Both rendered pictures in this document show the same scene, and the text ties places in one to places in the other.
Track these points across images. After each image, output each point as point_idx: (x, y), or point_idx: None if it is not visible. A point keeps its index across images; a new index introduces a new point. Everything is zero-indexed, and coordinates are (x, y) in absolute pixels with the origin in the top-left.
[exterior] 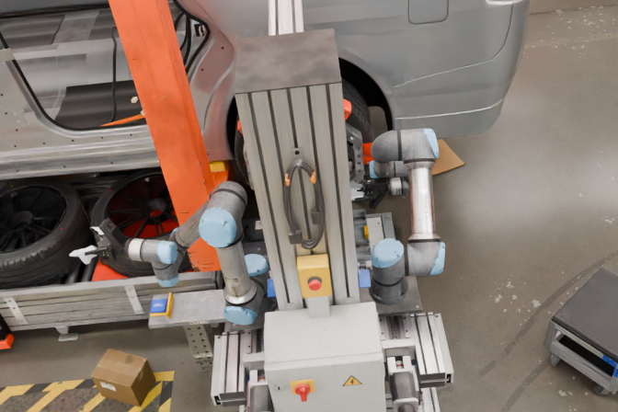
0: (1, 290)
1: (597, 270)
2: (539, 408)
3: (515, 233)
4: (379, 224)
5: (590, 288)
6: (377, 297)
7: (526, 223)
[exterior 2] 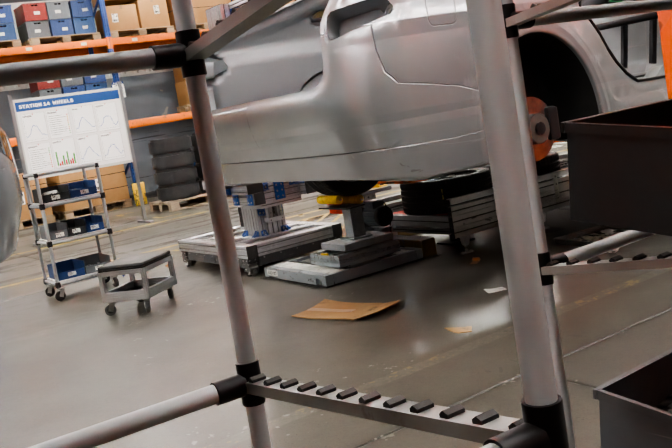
0: None
1: (144, 261)
2: (177, 290)
3: (219, 313)
4: (327, 272)
5: (148, 257)
6: None
7: (212, 318)
